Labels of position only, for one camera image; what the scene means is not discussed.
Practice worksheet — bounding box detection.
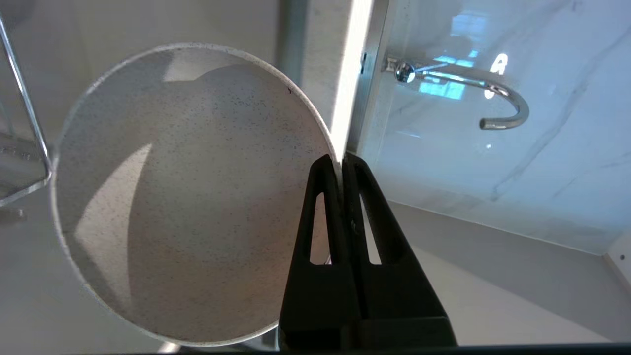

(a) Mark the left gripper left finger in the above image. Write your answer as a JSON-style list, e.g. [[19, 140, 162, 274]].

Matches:
[[279, 154, 362, 352]]

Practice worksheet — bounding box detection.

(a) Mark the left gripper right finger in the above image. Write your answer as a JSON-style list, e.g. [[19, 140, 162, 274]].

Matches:
[[342, 152, 458, 348]]

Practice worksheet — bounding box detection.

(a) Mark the speckled white round plate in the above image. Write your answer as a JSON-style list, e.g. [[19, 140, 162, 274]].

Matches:
[[50, 43, 339, 347]]

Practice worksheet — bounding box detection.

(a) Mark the chrome wall hook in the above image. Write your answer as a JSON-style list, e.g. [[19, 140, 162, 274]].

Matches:
[[384, 55, 530, 131]]

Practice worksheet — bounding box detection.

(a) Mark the chrome vertical rail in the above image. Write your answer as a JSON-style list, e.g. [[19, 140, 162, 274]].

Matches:
[[347, 0, 390, 154]]

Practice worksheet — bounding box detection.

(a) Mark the chrome wire dish rack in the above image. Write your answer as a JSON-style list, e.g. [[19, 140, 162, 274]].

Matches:
[[0, 15, 54, 208]]

